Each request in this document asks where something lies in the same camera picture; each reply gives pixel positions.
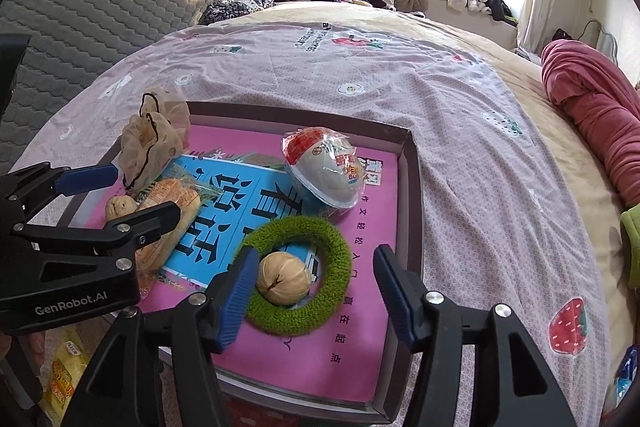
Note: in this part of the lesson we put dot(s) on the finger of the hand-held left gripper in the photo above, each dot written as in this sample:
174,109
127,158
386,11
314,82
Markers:
85,179
155,217

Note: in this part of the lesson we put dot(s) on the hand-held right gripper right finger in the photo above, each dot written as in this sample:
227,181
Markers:
395,302

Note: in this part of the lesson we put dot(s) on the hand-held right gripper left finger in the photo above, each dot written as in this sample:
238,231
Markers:
235,302

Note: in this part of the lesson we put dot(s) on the large yellow snack packet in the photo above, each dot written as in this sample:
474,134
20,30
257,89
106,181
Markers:
170,189

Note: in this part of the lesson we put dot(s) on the small walnut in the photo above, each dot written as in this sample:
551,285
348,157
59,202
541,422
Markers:
119,207

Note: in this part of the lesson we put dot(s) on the large walnut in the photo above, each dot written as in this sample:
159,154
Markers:
282,279

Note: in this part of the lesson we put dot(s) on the dark tray with pink print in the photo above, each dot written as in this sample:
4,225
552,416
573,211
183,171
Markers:
300,367

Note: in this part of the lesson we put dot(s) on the beige mesh pouch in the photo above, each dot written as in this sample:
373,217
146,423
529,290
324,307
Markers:
145,142

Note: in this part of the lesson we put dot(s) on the small yellow snack packet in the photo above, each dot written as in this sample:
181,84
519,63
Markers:
62,372

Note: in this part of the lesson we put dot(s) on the wrapped jelly cup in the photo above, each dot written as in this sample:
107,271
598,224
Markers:
320,177

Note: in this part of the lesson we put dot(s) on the dark floral cloth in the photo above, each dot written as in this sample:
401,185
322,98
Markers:
235,9

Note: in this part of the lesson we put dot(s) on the blue snack packet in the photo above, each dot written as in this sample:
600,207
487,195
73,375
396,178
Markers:
625,372

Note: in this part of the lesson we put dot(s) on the green cloth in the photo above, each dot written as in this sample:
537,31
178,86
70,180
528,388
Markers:
631,247

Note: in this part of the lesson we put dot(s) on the red blanket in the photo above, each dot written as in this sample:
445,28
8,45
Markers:
590,107

